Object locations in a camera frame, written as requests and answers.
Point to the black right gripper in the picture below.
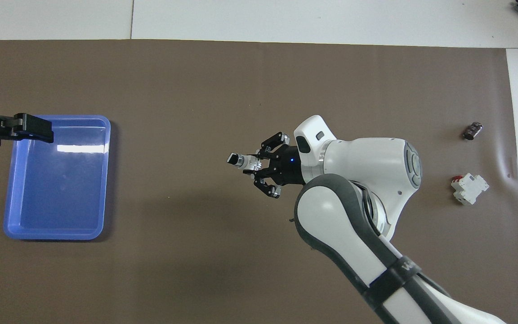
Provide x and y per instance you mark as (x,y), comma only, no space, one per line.
(290,166)

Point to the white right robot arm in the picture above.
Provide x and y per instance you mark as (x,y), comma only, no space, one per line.
(367,166)

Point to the blue plastic tray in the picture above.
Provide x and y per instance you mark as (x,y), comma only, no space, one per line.
(61,193)

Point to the brown table mat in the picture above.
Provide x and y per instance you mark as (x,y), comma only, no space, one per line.
(196,252)

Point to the white circuit breaker red lever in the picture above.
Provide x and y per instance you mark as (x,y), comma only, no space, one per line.
(470,186)

